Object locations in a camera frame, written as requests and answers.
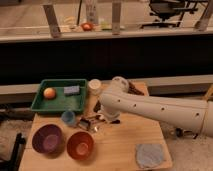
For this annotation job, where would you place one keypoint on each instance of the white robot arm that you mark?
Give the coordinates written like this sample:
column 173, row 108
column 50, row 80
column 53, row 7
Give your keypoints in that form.
column 189, row 114

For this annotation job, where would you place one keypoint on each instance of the red bowl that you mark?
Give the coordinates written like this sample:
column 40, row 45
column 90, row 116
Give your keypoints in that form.
column 80, row 146

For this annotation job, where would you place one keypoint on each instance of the purple bowl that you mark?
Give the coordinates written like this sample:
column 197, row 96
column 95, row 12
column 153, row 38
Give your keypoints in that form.
column 47, row 139

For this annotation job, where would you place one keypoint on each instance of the white plastic cup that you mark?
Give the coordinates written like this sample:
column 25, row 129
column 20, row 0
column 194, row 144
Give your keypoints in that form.
column 95, row 86

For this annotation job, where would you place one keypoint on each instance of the blue sponge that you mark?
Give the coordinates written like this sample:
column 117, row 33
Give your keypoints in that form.
column 71, row 90

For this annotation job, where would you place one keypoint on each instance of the green plastic tray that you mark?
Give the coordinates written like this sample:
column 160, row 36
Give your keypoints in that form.
column 61, row 102

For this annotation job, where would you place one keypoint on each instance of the blue cup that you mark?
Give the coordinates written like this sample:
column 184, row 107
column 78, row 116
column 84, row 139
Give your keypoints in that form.
column 69, row 118

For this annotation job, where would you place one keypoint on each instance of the orange fruit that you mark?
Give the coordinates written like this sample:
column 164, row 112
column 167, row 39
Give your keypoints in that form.
column 49, row 93

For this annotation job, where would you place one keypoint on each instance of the red round background object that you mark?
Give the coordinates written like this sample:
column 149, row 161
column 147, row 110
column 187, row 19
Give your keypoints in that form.
column 87, row 26

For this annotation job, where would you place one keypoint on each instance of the grey blue cloth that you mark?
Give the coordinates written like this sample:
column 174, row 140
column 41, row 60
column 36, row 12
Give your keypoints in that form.
column 149, row 155

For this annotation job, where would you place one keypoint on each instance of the black office chair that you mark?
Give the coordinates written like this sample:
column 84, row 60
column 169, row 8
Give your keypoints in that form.
column 169, row 12

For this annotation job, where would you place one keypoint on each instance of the black handled tool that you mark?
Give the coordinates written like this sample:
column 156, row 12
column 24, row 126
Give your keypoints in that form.
column 115, row 122

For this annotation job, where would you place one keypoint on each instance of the black chair frame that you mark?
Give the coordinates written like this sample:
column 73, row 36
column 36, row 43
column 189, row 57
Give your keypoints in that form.
column 10, row 164

